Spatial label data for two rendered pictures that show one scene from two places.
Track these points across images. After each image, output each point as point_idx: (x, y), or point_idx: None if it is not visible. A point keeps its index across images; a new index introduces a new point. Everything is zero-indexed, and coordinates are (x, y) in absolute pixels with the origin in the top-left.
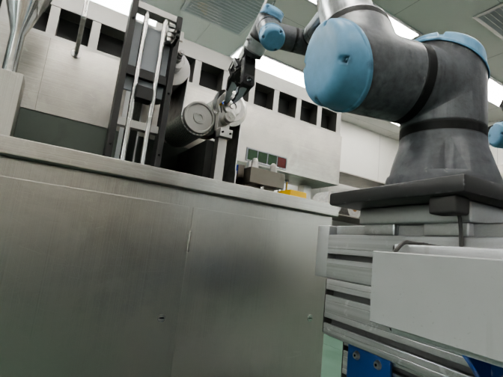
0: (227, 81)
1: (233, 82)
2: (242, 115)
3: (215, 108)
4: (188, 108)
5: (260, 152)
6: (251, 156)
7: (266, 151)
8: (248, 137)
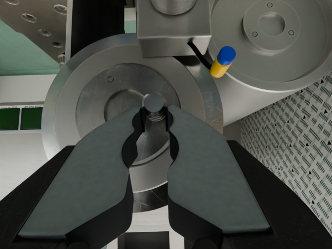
0: (312, 220)
1: (234, 230)
2: (64, 89)
3: (206, 85)
4: (324, 51)
5: (14, 127)
6: (33, 114)
7: (0, 135)
8: (45, 153)
